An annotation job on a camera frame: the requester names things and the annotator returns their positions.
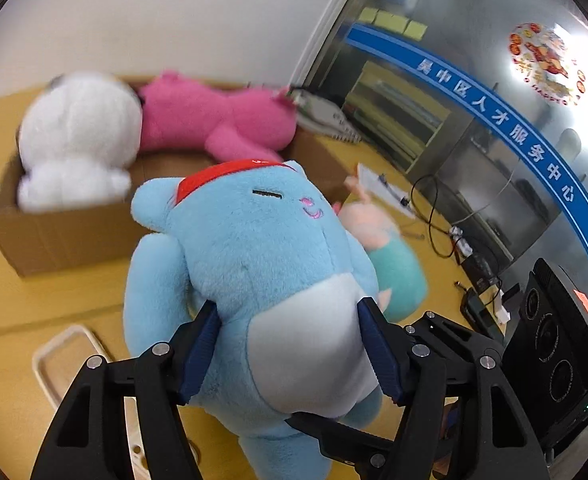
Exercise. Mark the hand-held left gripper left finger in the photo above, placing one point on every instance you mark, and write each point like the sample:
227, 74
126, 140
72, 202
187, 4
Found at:
199, 355

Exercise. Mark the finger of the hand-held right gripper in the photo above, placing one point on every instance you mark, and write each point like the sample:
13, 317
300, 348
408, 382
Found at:
453, 332
324, 430

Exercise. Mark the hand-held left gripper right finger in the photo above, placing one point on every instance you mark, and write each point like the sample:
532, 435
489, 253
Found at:
381, 355

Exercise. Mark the light blue plush toy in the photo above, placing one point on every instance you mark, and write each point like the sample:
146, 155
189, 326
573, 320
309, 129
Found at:
254, 260

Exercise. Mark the cardboard box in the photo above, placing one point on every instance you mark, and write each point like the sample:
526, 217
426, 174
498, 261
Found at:
64, 240

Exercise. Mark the small black device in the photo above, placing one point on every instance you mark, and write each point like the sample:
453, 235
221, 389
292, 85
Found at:
476, 310

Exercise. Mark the white charger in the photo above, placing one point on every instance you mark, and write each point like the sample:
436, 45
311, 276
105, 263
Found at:
506, 305

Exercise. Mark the pink and teal plush toy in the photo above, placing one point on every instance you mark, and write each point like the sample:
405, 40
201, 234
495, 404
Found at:
398, 270

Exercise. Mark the white phone case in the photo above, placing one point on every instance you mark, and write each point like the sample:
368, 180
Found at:
134, 425

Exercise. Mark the clipboard with paper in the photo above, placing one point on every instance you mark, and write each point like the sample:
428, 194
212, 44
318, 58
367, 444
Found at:
373, 180

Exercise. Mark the blue window banner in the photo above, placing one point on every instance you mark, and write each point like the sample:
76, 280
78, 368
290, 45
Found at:
473, 105

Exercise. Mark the shelf behind glass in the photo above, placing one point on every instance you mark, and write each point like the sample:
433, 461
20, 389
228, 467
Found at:
398, 110

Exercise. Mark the magenta pink plush toy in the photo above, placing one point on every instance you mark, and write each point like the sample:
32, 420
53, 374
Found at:
199, 110

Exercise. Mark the white grey device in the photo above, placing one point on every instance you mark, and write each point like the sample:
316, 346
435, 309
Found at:
324, 112

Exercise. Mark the white plush toy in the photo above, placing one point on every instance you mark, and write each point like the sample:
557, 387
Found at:
79, 130

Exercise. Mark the red window decal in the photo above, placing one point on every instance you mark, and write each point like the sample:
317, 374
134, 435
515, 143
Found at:
543, 60

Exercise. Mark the yellow sticky note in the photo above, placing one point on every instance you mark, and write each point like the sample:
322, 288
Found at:
416, 30
367, 15
392, 20

